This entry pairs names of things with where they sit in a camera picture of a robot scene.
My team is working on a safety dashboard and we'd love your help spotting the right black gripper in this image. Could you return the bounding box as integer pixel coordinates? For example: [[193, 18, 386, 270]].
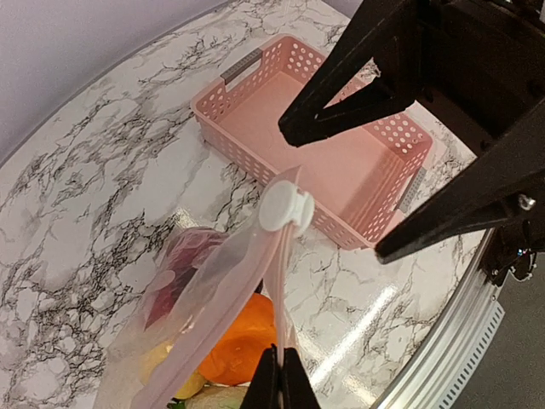
[[374, 1, 544, 153]]

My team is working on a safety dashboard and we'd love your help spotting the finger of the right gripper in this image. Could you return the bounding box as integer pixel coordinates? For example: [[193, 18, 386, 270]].
[[278, 0, 421, 147], [375, 102, 544, 264]]

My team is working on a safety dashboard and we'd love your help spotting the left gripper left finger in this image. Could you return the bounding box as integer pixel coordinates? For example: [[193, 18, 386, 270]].
[[240, 345, 280, 409]]

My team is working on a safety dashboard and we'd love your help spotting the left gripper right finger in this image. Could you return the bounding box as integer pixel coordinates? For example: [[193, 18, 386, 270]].
[[280, 348, 320, 409]]

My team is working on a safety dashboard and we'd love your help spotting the orange tangerine toy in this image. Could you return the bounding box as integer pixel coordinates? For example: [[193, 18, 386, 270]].
[[198, 293, 277, 386]]

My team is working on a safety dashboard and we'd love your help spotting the white radish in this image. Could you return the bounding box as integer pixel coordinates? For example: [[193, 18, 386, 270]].
[[167, 386, 248, 409]]

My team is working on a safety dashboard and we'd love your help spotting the yellow lemon toy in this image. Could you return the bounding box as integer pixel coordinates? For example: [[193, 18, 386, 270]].
[[139, 341, 207, 400]]

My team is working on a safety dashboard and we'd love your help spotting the clear zip top bag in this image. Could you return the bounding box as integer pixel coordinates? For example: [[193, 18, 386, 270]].
[[95, 167, 315, 408]]

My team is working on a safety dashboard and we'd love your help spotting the pink perforated plastic basket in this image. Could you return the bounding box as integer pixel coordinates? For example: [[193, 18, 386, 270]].
[[191, 34, 434, 250]]

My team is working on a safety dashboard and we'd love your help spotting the dark maroon eggplant toy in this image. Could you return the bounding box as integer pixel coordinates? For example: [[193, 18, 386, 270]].
[[144, 228, 227, 329]]

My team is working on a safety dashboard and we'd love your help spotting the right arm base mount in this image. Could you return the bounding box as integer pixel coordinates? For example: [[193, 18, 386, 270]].
[[479, 219, 544, 287]]

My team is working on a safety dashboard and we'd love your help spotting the front aluminium rail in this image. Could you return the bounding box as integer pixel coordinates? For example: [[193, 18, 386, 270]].
[[372, 229, 505, 408]]

